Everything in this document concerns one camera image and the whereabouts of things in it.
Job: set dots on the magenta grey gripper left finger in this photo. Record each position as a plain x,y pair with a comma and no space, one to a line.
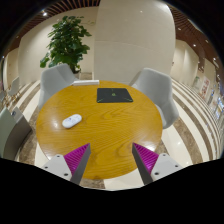
71,166

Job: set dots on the white computer mouse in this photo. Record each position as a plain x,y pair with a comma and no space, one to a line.
71,121

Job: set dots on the grey chair back right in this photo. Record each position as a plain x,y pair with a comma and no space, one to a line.
157,86

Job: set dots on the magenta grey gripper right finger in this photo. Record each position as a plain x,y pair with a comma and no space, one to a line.
153,166

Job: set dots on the round wooden table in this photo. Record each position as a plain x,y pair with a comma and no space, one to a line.
109,128

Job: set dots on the green potted plant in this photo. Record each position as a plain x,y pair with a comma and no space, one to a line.
66,44

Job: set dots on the black mouse pad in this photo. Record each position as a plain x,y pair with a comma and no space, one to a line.
113,95

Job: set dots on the grey chair back left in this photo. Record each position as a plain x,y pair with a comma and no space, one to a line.
53,80

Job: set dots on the poster stand right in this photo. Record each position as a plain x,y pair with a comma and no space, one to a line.
204,87

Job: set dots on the white chair far left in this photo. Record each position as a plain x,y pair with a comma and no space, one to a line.
14,88

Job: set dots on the grey chair left edge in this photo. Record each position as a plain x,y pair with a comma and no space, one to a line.
14,128

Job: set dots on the grey chair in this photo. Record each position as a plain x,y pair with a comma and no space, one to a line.
157,86
53,80

